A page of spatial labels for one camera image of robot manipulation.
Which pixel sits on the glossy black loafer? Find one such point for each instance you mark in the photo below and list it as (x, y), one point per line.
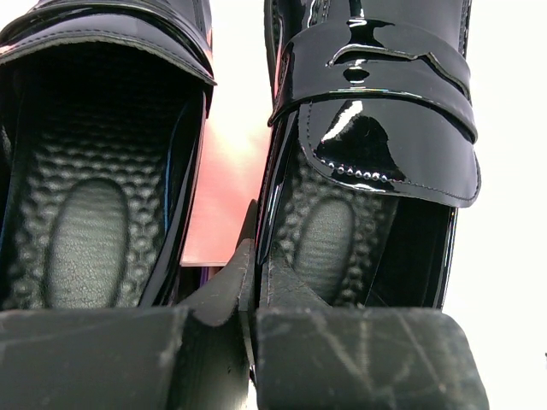
(371, 155)

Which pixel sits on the pink three-tier shoe shelf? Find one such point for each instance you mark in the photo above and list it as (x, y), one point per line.
(236, 137)

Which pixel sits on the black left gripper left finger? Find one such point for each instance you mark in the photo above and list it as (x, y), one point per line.
(188, 356)

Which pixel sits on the matte black loafer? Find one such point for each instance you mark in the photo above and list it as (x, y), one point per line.
(103, 105)

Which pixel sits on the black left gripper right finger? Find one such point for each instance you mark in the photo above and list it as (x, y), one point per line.
(313, 356)

